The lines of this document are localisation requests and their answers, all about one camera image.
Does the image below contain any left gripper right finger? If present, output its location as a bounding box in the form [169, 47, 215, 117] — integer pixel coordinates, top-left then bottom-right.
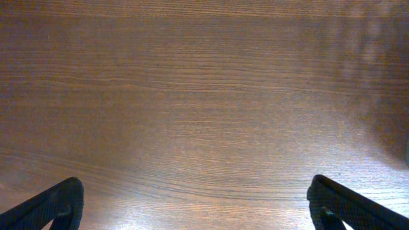
[307, 174, 408, 230]

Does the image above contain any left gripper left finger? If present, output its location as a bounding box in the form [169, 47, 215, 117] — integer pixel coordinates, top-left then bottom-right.
[1, 177, 84, 230]

